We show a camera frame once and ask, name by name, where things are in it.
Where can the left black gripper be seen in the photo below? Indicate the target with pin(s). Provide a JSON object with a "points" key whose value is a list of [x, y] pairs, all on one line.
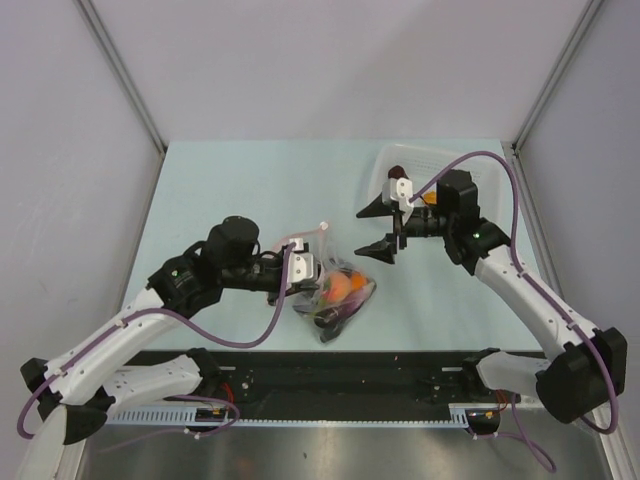
{"points": [[294, 288]]}

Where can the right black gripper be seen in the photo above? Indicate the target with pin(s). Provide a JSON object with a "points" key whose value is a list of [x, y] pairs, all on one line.
{"points": [[386, 248]]}

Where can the toy peach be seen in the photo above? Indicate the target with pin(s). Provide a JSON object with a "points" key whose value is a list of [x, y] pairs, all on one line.
{"points": [[338, 287]]}

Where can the purple toy eggplant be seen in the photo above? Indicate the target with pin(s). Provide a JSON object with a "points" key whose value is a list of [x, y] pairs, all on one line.
{"points": [[349, 306]]}

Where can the clear zip top bag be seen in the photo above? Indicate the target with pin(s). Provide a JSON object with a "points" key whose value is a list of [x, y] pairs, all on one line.
{"points": [[321, 243]]}

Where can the grey toy fish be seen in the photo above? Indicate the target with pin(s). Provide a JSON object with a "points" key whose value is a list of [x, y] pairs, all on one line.
{"points": [[332, 331]]}

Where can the orange toy tangerine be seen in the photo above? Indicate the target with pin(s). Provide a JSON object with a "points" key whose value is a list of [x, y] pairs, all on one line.
{"points": [[358, 280]]}

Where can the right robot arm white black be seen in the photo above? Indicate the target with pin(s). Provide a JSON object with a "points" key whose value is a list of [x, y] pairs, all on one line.
{"points": [[488, 254]]}

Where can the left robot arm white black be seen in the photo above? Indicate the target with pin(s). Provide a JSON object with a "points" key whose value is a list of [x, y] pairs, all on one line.
{"points": [[229, 259]]}

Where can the orange toy fruit segments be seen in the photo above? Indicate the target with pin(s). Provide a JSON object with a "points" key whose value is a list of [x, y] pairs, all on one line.
{"points": [[430, 198]]}

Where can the dark red toy plum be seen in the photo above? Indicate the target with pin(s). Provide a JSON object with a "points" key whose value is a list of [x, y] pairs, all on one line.
{"points": [[397, 172]]}

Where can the white plastic basket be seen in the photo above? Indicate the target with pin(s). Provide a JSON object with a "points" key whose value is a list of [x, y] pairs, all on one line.
{"points": [[421, 164]]}

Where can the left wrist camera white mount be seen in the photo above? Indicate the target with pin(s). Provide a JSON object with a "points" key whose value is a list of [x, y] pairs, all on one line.
{"points": [[303, 266]]}

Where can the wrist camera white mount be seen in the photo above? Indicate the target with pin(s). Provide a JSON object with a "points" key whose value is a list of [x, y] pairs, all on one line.
{"points": [[397, 194], [303, 266]]}

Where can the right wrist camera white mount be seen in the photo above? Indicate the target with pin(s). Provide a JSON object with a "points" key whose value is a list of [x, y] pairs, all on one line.
{"points": [[397, 194]]}

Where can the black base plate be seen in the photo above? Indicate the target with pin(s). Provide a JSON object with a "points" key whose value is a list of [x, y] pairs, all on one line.
{"points": [[348, 385]]}

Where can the white slotted cable duct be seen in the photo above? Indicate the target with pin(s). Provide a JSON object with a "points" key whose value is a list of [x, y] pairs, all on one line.
{"points": [[203, 419]]}

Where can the right aluminium side rail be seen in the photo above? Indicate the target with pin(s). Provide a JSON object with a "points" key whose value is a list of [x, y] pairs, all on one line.
{"points": [[547, 270]]}

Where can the aluminium front rail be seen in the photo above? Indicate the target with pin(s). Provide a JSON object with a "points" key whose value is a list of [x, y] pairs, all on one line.
{"points": [[567, 390]]}

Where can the right aluminium corner post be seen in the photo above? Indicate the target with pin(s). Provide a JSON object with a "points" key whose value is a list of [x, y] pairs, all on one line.
{"points": [[559, 69]]}

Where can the aluminium corner post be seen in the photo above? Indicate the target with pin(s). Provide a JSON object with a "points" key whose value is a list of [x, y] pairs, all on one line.
{"points": [[115, 62], [559, 69]]}

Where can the left aluminium corner post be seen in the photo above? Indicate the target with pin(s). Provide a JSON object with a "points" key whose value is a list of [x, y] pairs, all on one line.
{"points": [[115, 62]]}

